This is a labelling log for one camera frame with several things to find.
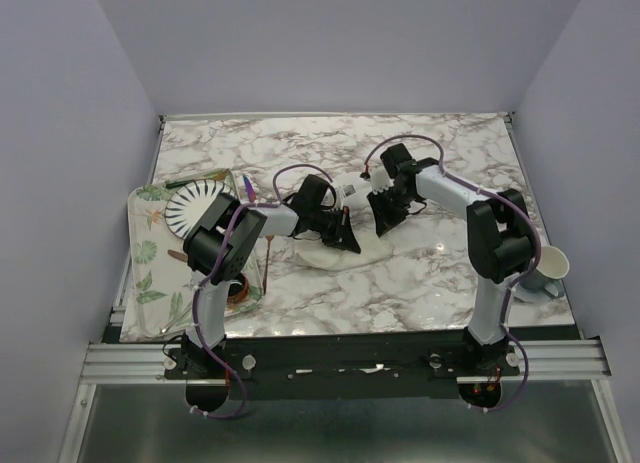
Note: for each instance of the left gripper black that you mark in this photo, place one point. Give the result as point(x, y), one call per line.
point(341, 236)

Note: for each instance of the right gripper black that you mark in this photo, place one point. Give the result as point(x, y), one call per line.
point(383, 221)

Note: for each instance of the white cloth napkin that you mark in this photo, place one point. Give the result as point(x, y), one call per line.
point(311, 252)

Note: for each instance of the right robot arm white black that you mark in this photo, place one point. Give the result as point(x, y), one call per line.
point(502, 242)

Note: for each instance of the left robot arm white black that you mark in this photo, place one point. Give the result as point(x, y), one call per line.
point(220, 243)

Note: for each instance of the rose gold fork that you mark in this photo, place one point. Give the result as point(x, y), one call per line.
point(269, 240)

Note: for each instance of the iridescent purple utensil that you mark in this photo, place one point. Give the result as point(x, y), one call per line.
point(251, 194)

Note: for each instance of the black and copper small bowl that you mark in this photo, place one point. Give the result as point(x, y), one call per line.
point(238, 290)

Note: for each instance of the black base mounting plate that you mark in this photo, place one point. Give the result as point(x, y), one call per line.
point(344, 366)

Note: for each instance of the white saucer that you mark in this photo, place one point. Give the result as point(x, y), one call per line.
point(537, 297)

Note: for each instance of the white plate blue stripes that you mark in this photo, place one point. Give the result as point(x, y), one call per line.
point(188, 204)

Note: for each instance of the copper spoon on tray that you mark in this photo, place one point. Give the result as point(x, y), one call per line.
point(178, 255)

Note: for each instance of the blue grey mug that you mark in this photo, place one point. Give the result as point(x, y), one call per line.
point(548, 276)

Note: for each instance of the green chopsticks on tray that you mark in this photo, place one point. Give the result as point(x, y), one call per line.
point(216, 174)

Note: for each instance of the leaf pattern serving tray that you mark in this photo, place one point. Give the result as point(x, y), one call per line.
point(160, 293)

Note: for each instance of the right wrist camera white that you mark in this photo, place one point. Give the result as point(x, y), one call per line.
point(379, 180)

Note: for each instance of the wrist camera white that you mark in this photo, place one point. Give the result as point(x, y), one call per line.
point(379, 180)
point(343, 195)

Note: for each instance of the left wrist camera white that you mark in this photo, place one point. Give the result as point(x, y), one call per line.
point(343, 195)

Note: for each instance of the aluminium frame rail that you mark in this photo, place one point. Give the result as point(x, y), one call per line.
point(130, 364)

